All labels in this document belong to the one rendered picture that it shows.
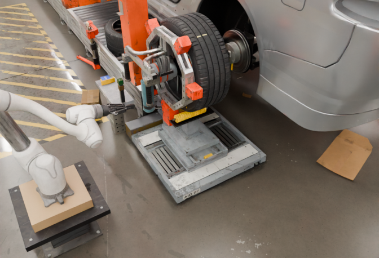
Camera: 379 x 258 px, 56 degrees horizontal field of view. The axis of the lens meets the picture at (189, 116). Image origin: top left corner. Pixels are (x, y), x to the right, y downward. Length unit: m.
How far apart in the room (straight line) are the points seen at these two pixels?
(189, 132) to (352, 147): 1.41
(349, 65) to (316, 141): 1.51
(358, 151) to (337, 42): 1.62
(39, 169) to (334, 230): 1.93
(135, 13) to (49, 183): 1.28
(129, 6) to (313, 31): 1.28
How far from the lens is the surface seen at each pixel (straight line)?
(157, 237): 2.50
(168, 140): 2.91
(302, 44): 2.00
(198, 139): 2.80
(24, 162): 2.33
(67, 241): 2.57
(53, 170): 2.19
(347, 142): 3.37
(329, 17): 1.85
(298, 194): 2.82
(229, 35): 2.67
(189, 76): 2.19
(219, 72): 2.26
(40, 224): 2.28
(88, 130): 2.06
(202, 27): 2.30
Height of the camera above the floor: 2.08
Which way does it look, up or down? 38 degrees down
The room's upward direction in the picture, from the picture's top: straight up
